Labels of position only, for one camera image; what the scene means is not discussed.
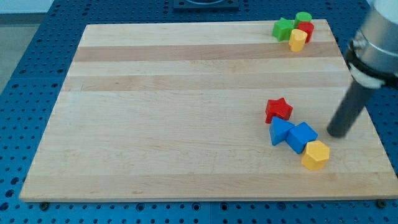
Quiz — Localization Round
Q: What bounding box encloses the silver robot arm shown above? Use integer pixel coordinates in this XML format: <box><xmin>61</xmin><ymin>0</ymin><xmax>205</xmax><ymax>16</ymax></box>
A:
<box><xmin>346</xmin><ymin>0</ymin><xmax>397</xmax><ymax>89</ymax></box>

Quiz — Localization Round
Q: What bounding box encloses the wooden board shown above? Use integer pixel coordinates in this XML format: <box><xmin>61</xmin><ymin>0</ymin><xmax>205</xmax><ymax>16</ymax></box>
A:
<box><xmin>19</xmin><ymin>19</ymin><xmax>397</xmax><ymax>202</ymax></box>

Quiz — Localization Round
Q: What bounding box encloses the red star block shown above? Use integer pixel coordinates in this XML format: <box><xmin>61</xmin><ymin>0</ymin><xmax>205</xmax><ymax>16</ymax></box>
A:
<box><xmin>265</xmin><ymin>98</ymin><xmax>293</xmax><ymax>124</ymax></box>

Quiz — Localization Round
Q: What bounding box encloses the blue triangle block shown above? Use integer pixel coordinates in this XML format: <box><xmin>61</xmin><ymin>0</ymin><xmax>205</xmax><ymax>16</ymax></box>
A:
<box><xmin>269</xmin><ymin>116</ymin><xmax>295</xmax><ymax>146</ymax></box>

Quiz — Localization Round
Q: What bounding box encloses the blue cube block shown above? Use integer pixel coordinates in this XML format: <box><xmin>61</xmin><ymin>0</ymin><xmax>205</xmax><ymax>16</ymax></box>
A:
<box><xmin>285</xmin><ymin>122</ymin><xmax>318</xmax><ymax>154</ymax></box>

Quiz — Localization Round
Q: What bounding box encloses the green star block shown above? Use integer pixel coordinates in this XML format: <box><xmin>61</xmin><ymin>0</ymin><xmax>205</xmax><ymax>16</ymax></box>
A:
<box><xmin>272</xmin><ymin>17</ymin><xmax>294</xmax><ymax>42</ymax></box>

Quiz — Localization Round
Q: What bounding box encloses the yellow rounded block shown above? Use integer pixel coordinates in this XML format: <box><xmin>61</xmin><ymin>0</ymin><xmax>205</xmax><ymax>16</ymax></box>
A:
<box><xmin>289</xmin><ymin>29</ymin><xmax>308</xmax><ymax>52</ymax></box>

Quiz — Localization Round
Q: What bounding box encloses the yellow hexagon block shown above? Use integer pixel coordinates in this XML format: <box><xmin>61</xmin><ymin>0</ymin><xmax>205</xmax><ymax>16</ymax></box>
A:
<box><xmin>301</xmin><ymin>140</ymin><xmax>330</xmax><ymax>170</ymax></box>

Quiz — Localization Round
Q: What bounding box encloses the red cylinder block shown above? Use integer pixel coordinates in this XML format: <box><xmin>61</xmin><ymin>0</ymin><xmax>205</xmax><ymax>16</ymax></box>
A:
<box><xmin>297</xmin><ymin>21</ymin><xmax>315</xmax><ymax>44</ymax></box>

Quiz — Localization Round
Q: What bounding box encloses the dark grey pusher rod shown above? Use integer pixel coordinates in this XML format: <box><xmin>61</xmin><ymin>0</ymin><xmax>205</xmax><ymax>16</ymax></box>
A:
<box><xmin>326</xmin><ymin>80</ymin><xmax>375</xmax><ymax>138</ymax></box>

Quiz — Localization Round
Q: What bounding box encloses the green cylinder block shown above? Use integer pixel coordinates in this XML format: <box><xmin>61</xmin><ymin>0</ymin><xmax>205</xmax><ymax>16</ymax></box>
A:
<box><xmin>294</xmin><ymin>11</ymin><xmax>312</xmax><ymax>27</ymax></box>

